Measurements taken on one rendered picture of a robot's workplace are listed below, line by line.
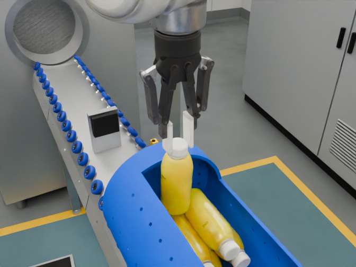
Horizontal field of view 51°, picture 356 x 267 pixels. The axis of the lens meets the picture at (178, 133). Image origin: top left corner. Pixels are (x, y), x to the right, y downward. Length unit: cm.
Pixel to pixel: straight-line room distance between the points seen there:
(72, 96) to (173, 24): 119
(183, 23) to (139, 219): 37
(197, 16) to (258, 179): 215
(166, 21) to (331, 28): 201
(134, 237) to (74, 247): 155
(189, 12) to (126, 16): 20
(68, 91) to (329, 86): 162
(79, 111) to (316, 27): 164
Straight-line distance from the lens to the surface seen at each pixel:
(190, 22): 56
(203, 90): 67
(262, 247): 85
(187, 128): 70
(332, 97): 257
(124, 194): 77
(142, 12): 37
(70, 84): 181
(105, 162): 128
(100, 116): 124
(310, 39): 266
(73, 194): 232
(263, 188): 258
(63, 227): 238
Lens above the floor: 171
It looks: 34 degrees down
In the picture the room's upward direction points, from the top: straight up
